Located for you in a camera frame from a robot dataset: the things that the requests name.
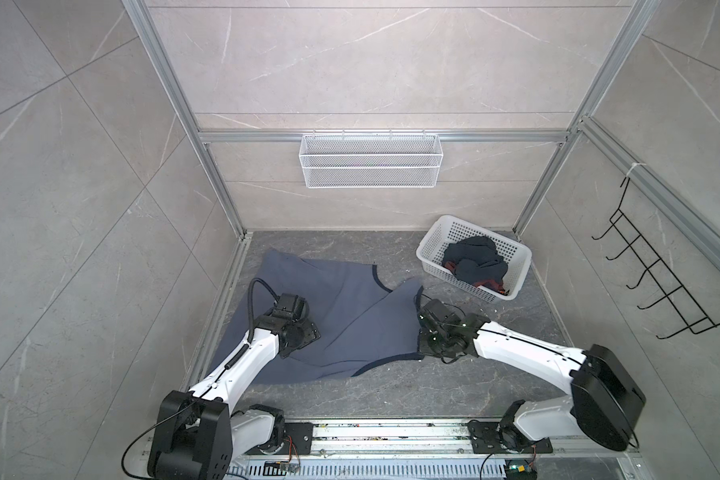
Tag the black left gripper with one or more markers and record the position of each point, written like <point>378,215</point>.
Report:
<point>311,333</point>

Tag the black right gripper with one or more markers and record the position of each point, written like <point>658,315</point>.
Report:
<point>422,338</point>

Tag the blue-grey tank top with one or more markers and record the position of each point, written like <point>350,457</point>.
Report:
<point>363,324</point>

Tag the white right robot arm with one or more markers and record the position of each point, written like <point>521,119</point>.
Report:
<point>600,400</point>

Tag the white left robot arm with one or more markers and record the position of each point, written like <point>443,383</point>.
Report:
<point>222,390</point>

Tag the dark navy tank top pile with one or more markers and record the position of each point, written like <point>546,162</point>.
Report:
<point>480,249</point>

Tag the red garment in basket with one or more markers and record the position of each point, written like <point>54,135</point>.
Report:
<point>485,275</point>

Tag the white plastic laundry basket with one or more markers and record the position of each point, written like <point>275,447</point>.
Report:
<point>450,229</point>

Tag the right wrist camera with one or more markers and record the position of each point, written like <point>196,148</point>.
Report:
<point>435,315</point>

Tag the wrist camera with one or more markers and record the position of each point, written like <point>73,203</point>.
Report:
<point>435,315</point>
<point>291,308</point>

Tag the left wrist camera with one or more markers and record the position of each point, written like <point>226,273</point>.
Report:
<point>291,308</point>

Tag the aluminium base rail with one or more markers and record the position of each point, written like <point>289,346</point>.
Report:
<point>410,439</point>

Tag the grey slotted cable duct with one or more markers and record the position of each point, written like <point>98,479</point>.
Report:
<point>375,469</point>

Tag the white wire mesh wall basket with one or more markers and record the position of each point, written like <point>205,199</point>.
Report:
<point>345,161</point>

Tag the black wire hook rack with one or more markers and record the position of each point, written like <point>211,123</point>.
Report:
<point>671,289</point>

